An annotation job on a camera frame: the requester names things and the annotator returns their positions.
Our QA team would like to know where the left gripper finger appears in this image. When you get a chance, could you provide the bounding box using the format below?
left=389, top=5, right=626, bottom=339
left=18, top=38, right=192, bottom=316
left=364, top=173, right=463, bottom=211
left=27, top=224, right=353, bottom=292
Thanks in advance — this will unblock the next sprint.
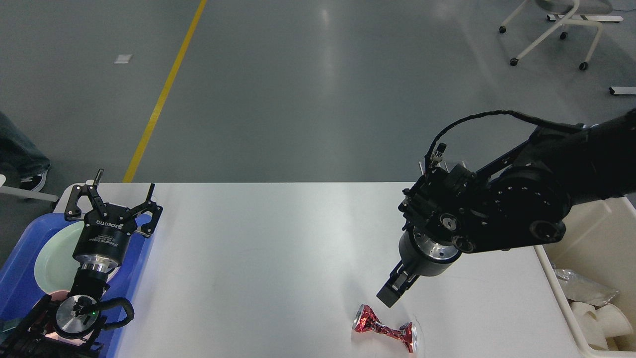
left=124, top=183, right=163, bottom=238
left=64, top=169, right=105, bottom=221

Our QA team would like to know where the white chair base leg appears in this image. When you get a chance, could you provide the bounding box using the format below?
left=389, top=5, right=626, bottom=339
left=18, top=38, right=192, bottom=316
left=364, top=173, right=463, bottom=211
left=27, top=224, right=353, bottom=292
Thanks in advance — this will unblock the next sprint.
left=0, top=174, right=60, bottom=207

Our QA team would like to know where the beige plastic bin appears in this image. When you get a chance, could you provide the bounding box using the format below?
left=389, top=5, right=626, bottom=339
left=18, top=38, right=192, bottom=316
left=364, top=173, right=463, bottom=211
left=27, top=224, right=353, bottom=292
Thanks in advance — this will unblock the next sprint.
left=534, top=198, right=636, bottom=358

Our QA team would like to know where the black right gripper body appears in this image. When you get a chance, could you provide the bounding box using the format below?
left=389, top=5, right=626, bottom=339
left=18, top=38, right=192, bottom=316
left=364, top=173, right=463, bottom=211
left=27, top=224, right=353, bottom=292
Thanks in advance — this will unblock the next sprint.
left=399, top=227, right=462, bottom=278

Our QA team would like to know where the silver foil container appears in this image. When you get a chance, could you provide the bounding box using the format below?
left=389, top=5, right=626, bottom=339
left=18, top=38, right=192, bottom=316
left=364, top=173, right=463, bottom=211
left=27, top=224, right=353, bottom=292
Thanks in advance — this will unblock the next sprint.
left=554, top=268, right=621, bottom=307

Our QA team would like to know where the white rolling chair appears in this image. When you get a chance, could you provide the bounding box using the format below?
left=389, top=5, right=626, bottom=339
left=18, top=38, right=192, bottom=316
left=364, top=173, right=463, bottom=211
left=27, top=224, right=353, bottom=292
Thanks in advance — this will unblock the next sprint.
left=499, top=0, right=614, bottom=71

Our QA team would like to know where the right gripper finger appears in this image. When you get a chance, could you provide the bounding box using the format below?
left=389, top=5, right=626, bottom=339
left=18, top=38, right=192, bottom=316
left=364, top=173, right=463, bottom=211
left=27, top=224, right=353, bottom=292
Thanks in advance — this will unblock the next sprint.
left=376, top=261, right=419, bottom=308

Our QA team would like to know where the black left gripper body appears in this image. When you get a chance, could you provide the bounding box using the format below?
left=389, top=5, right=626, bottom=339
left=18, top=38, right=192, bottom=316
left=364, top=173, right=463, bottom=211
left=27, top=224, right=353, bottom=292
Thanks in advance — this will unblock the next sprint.
left=73, top=204, right=137, bottom=273

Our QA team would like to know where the person leg with sneaker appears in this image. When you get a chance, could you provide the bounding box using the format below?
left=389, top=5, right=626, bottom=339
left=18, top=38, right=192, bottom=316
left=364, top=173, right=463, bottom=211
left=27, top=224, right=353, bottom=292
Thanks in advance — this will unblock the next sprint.
left=0, top=112, right=51, bottom=192

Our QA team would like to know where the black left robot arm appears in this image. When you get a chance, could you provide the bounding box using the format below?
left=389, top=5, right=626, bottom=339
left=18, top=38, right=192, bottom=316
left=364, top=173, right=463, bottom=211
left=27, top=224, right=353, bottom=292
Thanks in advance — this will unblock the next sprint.
left=1, top=169, right=163, bottom=358

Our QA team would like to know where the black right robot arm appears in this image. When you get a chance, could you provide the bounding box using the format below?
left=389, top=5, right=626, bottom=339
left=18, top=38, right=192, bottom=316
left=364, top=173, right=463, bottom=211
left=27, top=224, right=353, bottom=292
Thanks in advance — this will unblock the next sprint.
left=377, top=109, right=636, bottom=307

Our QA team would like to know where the white table leg bar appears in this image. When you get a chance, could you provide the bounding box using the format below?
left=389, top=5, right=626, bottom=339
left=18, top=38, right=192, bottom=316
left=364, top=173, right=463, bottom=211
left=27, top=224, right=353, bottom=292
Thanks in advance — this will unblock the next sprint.
left=609, top=86, right=636, bottom=96

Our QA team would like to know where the crushed red can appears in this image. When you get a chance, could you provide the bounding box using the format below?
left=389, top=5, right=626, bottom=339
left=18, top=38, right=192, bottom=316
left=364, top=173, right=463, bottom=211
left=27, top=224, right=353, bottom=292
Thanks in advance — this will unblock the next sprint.
left=352, top=304, right=418, bottom=354

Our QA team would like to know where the white crushed paper cup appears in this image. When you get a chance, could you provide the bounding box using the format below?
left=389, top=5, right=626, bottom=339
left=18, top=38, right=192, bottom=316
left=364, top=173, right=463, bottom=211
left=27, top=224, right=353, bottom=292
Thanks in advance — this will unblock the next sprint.
left=569, top=301, right=609, bottom=351

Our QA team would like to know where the mint green plate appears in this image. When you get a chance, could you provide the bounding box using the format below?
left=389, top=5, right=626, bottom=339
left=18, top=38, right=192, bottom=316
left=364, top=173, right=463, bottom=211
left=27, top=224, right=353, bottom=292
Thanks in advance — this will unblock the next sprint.
left=34, top=221, right=120, bottom=295

